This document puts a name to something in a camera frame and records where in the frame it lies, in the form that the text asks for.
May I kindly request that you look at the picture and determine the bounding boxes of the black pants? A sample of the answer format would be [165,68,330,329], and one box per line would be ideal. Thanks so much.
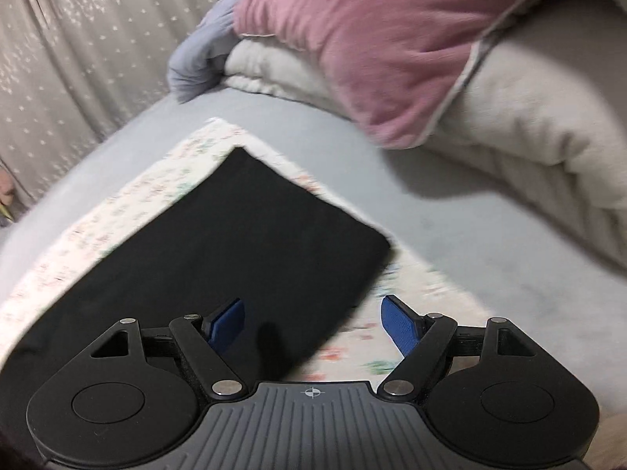
[0,147,394,387]

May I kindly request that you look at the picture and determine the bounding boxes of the pink pillow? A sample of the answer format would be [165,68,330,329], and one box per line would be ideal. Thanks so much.
[234,0,575,150]

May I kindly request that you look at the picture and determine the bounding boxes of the blue-grey blanket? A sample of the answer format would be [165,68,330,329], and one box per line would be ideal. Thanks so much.
[167,0,268,105]

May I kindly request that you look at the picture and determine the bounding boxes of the cream folded blanket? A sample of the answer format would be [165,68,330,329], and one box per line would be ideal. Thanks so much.
[223,0,627,276]

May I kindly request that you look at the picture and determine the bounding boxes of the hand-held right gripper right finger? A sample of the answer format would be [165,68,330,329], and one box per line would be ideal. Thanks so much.
[376,295,540,398]

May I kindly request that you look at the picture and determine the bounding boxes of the floral bed sheet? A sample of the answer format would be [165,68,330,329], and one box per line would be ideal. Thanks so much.
[0,117,493,389]

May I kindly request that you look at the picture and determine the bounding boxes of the grey star-print curtain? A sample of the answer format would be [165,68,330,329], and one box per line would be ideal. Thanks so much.
[0,0,232,209]

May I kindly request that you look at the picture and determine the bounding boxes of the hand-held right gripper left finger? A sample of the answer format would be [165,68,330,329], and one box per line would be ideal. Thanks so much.
[88,298,248,400]

